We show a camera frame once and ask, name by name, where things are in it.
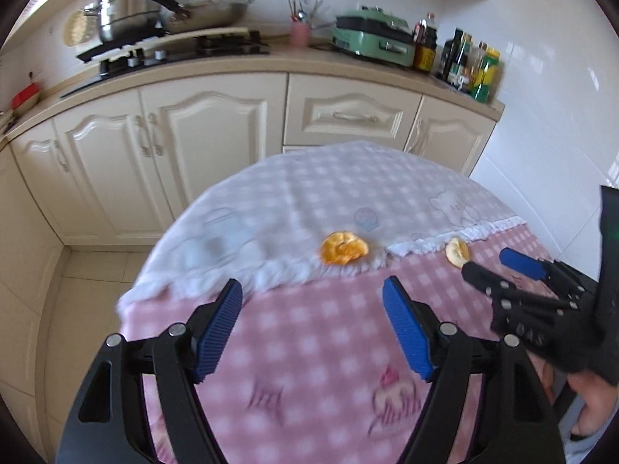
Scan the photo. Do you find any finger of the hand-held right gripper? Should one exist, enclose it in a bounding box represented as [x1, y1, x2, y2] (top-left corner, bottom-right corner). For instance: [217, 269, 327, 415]
[462, 261, 578, 311]
[499, 247, 590, 297]

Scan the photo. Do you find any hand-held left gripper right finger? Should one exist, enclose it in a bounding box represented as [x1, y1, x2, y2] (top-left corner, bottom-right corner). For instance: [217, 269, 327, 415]
[382, 275, 566, 464]

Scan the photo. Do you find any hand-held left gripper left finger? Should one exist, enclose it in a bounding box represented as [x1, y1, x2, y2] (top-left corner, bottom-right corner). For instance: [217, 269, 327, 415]
[57, 278, 244, 464]

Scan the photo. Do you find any small orange peel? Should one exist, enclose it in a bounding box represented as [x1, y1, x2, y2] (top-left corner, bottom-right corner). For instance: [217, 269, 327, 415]
[445, 237, 471, 270]

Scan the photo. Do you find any large orange peel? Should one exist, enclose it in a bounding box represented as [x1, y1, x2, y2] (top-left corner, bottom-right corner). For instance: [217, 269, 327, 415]
[320, 231, 369, 266]

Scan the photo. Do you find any person's right hand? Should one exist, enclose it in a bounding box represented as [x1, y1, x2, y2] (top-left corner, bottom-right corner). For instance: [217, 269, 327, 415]
[568, 370, 619, 442]

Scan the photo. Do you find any pink checked tablecloth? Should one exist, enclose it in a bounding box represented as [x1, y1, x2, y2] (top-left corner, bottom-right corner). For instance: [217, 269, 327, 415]
[118, 225, 572, 464]

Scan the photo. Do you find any pink checkered tablecloth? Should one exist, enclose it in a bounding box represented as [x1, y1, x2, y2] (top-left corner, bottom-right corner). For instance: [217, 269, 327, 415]
[0, 70, 499, 464]

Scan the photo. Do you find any brown sauce bottle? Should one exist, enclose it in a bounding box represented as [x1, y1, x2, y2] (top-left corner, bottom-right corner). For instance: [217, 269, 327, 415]
[459, 34, 487, 94]

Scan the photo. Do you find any dark green glass bottle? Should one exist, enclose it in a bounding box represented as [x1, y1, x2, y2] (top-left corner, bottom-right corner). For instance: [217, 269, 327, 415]
[442, 27, 468, 86]

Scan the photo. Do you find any dark sauce bottle yellow label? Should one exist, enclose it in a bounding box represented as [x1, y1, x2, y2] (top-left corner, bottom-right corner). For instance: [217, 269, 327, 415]
[412, 12, 439, 75]

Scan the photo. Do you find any green electric cooker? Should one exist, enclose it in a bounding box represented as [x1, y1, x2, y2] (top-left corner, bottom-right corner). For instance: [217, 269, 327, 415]
[331, 6, 417, 68]

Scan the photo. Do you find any beige kitchen countertop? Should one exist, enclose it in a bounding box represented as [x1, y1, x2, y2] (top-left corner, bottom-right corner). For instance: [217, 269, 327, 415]
[0, 47, 506, 152]

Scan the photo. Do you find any black gas stove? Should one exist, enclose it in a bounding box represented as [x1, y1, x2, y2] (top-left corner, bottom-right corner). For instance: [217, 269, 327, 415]
[59, 28, 272, 98]

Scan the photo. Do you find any red box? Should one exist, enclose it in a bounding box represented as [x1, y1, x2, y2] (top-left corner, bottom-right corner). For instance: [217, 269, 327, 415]
[12, 83, 42, 110]

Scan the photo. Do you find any pink utensil holder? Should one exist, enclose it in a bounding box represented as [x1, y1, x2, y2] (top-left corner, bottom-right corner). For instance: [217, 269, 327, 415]
[290, 21, 313, 48]

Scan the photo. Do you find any bunch of chopsticks and spoons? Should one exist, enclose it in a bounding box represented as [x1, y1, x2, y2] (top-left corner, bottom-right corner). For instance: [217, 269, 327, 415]
[287, 0, 323, 24]

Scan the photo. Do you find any steel stockpot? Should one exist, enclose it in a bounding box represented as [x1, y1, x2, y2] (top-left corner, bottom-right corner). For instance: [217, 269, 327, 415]
[84, 0, 168, 43]

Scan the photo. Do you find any round woven trivet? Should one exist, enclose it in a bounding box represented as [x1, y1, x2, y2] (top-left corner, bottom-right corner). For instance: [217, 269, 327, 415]
[63, 9, 89, 49]

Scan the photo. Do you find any steel pan with black handle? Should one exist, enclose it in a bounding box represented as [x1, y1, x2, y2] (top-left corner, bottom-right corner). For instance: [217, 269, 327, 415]
[132, 0, 255, 31]

